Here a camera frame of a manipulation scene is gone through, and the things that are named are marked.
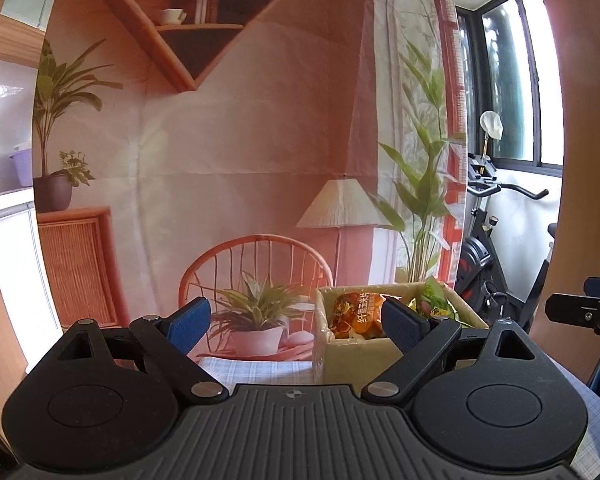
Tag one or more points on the black exercise bike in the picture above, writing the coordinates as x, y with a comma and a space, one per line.
475, 265

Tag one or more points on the dark framed window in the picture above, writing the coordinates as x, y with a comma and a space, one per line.
510, 60

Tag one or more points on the purple bucket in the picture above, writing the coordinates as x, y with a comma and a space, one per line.
22, 165

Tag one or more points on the white pouch on stick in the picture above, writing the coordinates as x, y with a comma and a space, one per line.
491, 125

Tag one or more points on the green snack bag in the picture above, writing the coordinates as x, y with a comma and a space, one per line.
435, 295

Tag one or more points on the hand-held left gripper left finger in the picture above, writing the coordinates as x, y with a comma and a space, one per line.
189, 325

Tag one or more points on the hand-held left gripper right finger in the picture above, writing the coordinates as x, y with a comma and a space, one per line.
405, 327

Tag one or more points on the wooden door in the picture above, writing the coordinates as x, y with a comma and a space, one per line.
580, 160

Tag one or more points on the large orange chip bag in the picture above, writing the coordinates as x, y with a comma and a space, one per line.
357, 315

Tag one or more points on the taped cardboard box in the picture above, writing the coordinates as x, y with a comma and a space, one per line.
350, 360

